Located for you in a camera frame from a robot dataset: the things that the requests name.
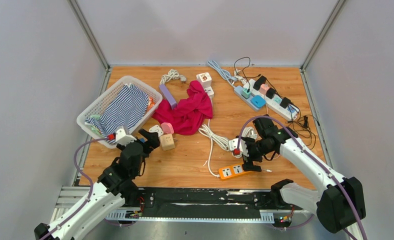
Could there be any white plastic basket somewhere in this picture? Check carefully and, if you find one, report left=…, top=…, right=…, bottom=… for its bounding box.
left=76, top=75, right=163, bottom=139

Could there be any orange strip white cable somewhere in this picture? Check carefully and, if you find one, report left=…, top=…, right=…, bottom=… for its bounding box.
left=197, top=119, right=259, bottom=178

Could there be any orange power strip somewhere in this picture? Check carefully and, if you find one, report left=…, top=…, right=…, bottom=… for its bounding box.
left=218, top=164, right=250, bottom=180

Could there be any coiled white cable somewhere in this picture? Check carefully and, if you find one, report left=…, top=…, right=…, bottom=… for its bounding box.
left=159, top=68, right=188, bottom=86

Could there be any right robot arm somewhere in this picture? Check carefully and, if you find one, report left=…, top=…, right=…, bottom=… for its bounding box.
left=233, top=115, right=368, bottom=240

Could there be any purple USB power strip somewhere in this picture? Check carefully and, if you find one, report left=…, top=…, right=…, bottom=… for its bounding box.
left=159, top=84, right=177, bottom=109

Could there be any white long power strip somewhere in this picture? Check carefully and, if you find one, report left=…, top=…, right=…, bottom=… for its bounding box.
left=249, top=79, right=300, bottom=121

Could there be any light blue cable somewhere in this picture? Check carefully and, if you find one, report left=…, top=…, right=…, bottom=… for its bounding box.
left=206, top=59, right=239, bottom=88

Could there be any pink square plug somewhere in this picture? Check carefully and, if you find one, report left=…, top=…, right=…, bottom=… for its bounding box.
left=160, top=122, right=175, bottom=134

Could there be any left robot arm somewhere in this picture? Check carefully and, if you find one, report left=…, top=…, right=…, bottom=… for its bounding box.
left=34, top=128, right=160, bottom=240

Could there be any beige dragon cube adapter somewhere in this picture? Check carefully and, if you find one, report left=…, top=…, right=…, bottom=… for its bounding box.
left=159, top=133, right=176, bottom=151

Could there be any white cube socket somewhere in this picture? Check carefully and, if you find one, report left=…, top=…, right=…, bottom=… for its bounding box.
left=196, top=72, right=213, bottom=88

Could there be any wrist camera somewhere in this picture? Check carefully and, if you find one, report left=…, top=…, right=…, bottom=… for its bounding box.
left=228, top=138, right=249, bottom=158
left=115, top=126, right=137, bottom=146

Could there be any cyan square plug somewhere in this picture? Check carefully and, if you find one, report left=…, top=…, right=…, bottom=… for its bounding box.
left=250, top=95, right=266, bottom=110

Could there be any white travel adapter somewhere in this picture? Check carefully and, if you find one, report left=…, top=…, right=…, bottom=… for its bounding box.
left=204, top=86, right=215, bottom=99

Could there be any white USB charger plug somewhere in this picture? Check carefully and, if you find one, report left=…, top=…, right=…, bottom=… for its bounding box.
left=148, top=124, right=165, bottom=137

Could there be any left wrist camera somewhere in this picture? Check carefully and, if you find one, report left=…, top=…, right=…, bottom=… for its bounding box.
left=115, top=126, right=137, bottom=146

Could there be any blue striped cloth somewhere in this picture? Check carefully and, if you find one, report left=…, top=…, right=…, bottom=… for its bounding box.
left=84, top=83, right=150, bottom=138

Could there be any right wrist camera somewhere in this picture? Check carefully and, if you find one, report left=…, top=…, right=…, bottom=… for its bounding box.
left=228, top=138, right=249, bottom=158

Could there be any magenta cloth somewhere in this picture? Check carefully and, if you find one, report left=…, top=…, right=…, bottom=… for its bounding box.
left=152, top=80, right=214, bottom=136

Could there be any light blue power strip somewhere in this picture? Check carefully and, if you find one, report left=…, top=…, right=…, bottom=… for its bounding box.
left=233, top=86, right=266, bottom=112

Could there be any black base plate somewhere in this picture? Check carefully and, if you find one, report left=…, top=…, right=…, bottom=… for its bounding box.
left=121, top=187, right=300, bottom=220

